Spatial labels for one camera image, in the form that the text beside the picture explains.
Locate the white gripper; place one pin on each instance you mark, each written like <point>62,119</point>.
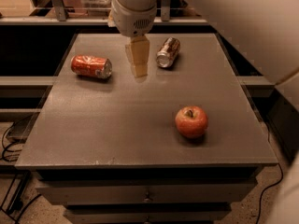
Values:
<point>132,21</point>

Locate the red coke can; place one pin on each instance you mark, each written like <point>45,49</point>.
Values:
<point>91,66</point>

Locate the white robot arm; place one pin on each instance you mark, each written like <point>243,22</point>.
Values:
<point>265,32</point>

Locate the silver brown soda can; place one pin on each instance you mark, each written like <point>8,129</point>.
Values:
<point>168,52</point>

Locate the red apple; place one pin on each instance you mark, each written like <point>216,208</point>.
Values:
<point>191,121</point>

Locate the grey drawer cabinet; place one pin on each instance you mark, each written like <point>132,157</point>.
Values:
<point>110,152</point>

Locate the grey metal shelf rail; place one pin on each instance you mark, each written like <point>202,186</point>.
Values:
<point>49,12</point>

